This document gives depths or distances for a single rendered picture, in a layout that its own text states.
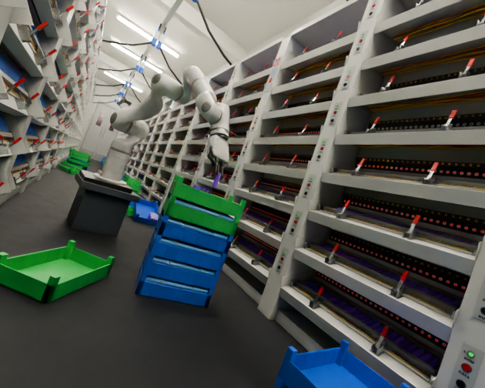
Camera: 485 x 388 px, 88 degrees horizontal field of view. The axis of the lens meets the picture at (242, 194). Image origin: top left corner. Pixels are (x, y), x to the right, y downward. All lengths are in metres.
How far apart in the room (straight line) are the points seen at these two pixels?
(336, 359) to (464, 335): 0.36
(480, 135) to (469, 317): 0.52
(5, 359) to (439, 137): 1.30
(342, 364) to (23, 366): 0.85
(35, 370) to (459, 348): 0.99
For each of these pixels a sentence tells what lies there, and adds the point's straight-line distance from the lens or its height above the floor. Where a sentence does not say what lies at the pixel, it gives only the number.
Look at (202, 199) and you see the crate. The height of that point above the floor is 0.43.
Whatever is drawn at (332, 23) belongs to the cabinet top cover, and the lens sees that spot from 1.97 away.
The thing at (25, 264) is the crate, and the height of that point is 0.02.
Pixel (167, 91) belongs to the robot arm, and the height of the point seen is 0.88.
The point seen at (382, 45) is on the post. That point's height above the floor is 1.45.
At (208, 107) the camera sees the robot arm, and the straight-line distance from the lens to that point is 1.09.
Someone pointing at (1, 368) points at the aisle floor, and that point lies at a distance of 0.77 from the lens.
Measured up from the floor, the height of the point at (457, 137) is 0.90.
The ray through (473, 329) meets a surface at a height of 0.37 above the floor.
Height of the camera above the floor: 0.47
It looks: 2 degrees up
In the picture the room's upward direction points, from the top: 20 degrees clockwise
